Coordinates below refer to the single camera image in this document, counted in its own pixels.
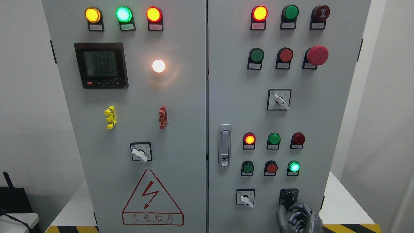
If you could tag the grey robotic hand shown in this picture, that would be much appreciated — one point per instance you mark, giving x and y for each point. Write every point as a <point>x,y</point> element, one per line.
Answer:
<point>299,218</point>

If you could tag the black rotary knob switch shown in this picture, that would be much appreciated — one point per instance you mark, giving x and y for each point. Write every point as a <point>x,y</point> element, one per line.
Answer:
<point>288,197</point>

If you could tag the white platform base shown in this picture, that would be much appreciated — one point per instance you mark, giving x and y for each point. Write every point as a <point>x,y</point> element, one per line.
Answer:
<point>340,213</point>

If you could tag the green push button lower right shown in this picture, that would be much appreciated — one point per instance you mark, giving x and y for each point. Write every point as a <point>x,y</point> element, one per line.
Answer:
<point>293,168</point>

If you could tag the green push button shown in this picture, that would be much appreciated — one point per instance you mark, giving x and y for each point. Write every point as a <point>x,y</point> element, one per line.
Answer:
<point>247,168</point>
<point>293,168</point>
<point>255,59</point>

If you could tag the red push button lower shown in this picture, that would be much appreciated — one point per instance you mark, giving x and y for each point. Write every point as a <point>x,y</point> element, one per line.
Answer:
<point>270,168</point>

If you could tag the red push button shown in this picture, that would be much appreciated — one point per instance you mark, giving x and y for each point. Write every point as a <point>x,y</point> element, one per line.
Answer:
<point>284,57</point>
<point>270,168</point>

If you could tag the green push button lower left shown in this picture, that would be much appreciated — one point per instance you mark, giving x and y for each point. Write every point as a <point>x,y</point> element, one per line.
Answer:
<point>247,168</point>

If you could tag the red lamp middle row right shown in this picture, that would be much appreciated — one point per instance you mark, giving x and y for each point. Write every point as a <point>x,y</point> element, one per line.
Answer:
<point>297,141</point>

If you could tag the red lamp row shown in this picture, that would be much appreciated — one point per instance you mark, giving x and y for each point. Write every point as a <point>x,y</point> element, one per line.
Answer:
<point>297,141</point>
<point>249,141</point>

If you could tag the green lamp middle row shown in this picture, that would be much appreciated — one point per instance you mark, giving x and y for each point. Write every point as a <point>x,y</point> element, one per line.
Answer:
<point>273,141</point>

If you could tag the red lamp middle row left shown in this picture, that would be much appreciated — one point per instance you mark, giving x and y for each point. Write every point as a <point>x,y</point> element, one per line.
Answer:
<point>249,141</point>

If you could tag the grey right cabinet door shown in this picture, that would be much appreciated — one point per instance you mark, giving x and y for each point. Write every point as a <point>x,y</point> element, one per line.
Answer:
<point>238,96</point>

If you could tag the grey cabinet door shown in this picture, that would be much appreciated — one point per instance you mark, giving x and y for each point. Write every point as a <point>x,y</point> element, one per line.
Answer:
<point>179,150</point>
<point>238,96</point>

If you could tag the red electric hazard warning sticker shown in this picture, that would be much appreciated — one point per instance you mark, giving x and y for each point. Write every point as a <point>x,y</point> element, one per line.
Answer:
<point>151,204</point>

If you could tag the red push button upper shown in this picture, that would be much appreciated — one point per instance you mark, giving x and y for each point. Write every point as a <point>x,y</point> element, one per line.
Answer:
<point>284,57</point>

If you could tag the red emergency stop mushroom button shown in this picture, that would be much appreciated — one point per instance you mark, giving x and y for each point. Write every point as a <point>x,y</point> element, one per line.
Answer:
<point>315,56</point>

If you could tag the red terminal connector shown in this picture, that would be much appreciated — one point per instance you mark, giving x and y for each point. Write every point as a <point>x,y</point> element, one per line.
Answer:
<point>163,118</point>

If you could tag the green push button upper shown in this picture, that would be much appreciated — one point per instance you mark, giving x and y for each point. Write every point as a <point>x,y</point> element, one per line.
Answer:
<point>255,59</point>

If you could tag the green indicator lamp right top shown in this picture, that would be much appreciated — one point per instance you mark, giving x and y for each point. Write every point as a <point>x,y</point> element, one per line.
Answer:
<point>289,15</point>

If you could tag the white glowing lamp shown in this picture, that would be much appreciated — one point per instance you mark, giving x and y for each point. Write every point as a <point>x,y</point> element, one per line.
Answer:
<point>158,66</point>

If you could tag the red indicator lamp right top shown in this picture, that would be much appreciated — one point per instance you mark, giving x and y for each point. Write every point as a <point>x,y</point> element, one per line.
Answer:
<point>258,17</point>

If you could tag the yellow terminal connector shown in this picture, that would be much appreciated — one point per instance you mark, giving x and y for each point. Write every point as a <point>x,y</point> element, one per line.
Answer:
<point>110,117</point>

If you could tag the grey left cabinet door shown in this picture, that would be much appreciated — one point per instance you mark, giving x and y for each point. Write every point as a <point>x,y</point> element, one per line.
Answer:
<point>179,150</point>

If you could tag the red indicator lamp left door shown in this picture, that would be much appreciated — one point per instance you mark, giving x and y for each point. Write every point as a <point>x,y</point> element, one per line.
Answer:
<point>154,19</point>

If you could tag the black digital power meter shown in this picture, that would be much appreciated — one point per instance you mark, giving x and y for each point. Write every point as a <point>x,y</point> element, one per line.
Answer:
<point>102,65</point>

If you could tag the green lit indicator lamp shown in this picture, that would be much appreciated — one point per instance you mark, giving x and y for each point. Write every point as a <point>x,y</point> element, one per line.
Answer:
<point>125,19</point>

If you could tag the black box with antenna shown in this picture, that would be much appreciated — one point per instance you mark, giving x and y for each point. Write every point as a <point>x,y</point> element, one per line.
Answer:
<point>15,200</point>

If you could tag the yellow indicator lamp top left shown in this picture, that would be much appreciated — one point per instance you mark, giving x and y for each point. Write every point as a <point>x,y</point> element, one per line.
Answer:
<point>94,19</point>

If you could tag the white folding table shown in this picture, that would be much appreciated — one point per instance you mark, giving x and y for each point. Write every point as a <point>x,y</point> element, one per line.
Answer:
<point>18,222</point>

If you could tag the white selector switch lower right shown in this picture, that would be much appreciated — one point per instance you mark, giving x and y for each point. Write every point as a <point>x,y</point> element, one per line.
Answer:
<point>245,197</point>

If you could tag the white selector switch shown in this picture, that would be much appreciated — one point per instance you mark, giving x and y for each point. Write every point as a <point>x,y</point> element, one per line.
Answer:
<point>245,197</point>
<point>278,99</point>

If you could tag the silver cabinet door handle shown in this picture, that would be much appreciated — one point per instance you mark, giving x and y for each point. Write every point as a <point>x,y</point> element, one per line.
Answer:
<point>224,147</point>

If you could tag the white selector switch upper right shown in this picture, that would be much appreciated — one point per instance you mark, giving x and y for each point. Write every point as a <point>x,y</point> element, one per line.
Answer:
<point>278,99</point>

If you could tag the white selector switch left door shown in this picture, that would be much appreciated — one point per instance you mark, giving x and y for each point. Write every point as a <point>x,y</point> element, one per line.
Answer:
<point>141,151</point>

